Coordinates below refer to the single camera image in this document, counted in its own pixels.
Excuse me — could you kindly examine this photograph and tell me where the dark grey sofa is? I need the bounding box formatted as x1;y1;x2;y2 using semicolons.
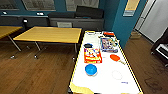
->
48;5;105;31

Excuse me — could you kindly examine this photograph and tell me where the red flat box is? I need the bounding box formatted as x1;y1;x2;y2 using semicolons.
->
102;31;115;37

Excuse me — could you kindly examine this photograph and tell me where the yellow notice sheet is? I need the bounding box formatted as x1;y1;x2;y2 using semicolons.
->
122;0;141;17

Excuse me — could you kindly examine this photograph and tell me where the interior glass window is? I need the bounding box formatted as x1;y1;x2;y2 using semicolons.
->
64;0;100;12
21;0;57;12

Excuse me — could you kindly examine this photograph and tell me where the colourful board game box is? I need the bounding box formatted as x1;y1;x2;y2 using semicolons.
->
99;36;119;53

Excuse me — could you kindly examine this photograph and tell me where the yellow wooden table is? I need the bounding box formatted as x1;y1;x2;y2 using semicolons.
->
0;25;23;53
12;26;83;59

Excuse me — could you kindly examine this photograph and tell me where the yellow legged white game table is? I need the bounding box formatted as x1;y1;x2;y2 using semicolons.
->
68;30;144;94

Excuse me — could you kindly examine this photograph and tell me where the small dark round dish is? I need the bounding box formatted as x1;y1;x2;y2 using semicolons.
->
83;43;94;49

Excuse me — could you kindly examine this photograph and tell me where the cardboard box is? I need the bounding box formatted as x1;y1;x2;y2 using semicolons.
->
129;30;143;41

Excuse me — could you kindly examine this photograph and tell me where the white flat dish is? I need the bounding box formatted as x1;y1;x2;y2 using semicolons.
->
85;30;98;37

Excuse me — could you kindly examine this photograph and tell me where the grey chair back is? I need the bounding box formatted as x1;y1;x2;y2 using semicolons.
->
56;21;73;29

